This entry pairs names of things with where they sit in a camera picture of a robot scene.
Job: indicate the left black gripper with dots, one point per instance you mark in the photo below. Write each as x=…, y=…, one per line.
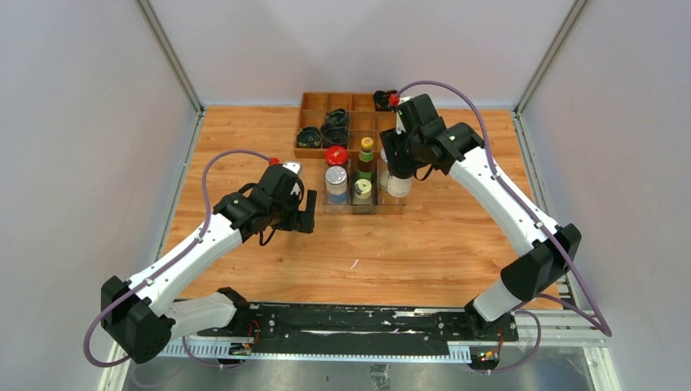
x=300, y=220

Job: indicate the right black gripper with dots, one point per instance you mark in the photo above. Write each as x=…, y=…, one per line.
x=393, y=142

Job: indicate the yellow cap sauce bottle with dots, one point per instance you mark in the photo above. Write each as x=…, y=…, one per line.
x=365, y=163

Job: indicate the black lid grinder jar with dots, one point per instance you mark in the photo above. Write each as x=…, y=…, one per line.
x=398, y=187

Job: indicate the silver lid spice jar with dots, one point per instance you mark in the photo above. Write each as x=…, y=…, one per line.
x=336, y=185

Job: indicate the yellow lid spice jar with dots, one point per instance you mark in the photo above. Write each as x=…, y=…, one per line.
x=362, y=192

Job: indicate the clear plastic organizer bin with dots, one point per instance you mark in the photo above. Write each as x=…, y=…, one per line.
x=382, y=203

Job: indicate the red lid chili jar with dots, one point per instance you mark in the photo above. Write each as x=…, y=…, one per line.
x=336, y=156

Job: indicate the large silver lid jar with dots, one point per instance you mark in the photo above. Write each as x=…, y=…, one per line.
x=383, y=172

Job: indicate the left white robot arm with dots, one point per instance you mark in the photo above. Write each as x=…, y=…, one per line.
x=143, y=314

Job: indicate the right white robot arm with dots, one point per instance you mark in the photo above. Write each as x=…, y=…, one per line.
x=536, y=238

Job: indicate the wooden compartment tray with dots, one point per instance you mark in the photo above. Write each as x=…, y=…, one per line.
x=364, y=120

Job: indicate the black coil top right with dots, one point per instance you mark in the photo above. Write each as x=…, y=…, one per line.
x=381, y=100

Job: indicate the black green coil middle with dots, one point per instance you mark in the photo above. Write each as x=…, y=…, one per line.
x=337, y=118

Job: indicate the black coil lower middle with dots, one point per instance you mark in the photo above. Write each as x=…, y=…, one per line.
x=335, y=136

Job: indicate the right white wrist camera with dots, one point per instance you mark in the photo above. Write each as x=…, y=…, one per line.
x=401, y=109

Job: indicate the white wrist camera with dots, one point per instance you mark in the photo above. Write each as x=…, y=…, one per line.
x=401, y=109
x=293, y=166

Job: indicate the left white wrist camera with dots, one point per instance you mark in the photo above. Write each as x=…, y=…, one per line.
x=293, y=166

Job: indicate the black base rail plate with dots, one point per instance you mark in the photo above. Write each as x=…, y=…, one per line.
x=366, y=333

